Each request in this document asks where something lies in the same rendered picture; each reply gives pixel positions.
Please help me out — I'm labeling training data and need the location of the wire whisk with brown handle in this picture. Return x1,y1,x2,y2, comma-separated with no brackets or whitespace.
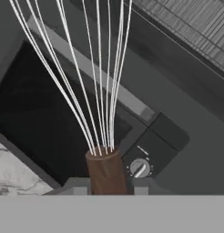
7,0,134,196

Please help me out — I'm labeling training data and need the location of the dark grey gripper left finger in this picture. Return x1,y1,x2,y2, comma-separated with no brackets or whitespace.
44,177,91,196

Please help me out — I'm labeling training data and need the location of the silver microwave knob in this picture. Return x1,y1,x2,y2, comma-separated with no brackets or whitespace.
126,157,154,180

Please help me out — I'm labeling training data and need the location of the dark grey microwave oven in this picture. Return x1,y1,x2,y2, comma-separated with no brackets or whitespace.
0,14,191,196

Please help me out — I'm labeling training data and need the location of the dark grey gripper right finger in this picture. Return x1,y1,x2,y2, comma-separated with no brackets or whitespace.
126,177,173,196

